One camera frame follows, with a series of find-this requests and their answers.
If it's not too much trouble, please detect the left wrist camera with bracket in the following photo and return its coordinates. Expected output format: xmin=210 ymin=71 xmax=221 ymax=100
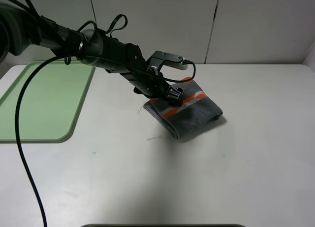
xmin=146 ymin=51 xmax=188 ymax=74

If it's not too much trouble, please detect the grey towel with orange stripe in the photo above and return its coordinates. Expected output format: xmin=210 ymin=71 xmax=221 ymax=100
xmin=143 ymin=80 xmax=223 ymax=139

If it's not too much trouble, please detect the black left camera cable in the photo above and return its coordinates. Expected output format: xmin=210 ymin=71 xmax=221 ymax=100
xmin=14 ymin=53 xmax=196 ymax=227

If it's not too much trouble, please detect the light green plastic tray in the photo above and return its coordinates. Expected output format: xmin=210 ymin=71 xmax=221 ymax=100
xmin=0 ymin=61 xmax=96 ymax=144

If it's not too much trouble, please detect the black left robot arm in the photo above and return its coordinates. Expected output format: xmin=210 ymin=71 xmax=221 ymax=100
xmin=0 ymin=0 xmax=184 ymax=106

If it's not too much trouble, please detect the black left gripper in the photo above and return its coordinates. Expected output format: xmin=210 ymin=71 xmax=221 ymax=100
xmin=127 ymin=65 xmax=184 ymax=107

